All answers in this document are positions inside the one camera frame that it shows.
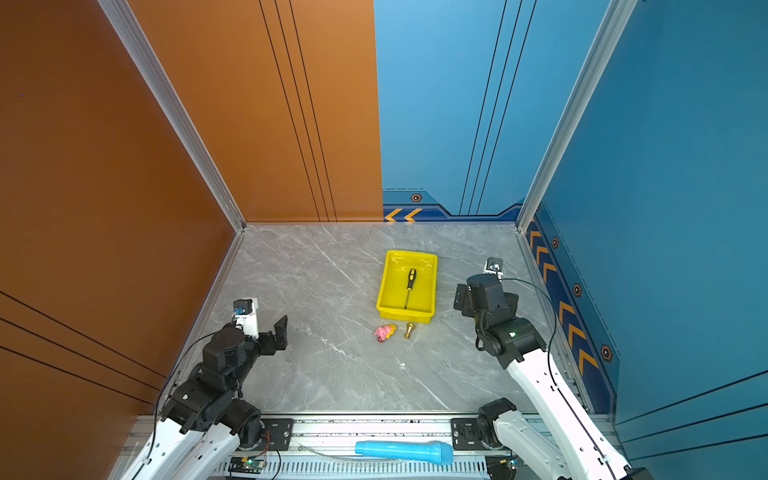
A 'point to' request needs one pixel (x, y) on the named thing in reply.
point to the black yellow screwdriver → (411, 282)
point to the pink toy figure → (384, 332)
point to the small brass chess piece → (409, 327)
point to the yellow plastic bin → (393, 287)
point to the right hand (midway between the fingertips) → (477, 290)
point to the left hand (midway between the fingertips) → (270, 315)
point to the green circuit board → (248, 464)
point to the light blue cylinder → (438, 452)
